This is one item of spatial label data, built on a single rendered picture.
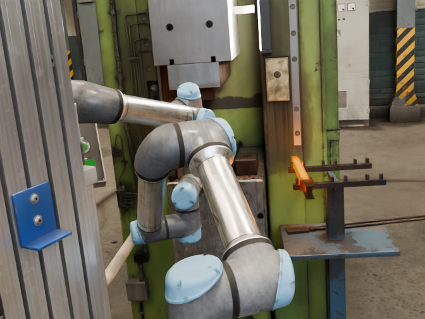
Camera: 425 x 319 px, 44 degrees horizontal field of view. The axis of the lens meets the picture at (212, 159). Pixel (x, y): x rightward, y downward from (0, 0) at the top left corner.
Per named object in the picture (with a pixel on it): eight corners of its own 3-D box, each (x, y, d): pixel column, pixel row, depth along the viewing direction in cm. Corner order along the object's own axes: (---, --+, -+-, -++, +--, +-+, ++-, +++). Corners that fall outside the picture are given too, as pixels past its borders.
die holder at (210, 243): (269, 285, 215) (263, 179, 204) (176, 286, 220) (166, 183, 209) (271, 231, 269) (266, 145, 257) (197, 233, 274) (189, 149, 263)
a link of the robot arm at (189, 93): (169, 91, 177) (186, 78, 181) (175, 116, 184) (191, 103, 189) (187, 98, 173) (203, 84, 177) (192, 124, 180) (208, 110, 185)
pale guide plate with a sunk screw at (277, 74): (289, 100, 213) (288, 57, 208) (267, 101, 214) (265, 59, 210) (289, 99, 215) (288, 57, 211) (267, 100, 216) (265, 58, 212)
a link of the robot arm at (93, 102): (83, 77, 131) (221, 104, 166) (61, 76, 139) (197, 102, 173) (77, 123, 131) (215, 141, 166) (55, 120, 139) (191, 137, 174)
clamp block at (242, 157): (257, 175, 210) (256, 159, 208) (236, 176, 211) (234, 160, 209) (258, 166, 221) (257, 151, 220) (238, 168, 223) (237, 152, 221)
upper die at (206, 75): (220, 87, 203) (218, 61, 200) (169, 90, 205) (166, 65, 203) (230, 75, 243) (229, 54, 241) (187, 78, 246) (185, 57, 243)
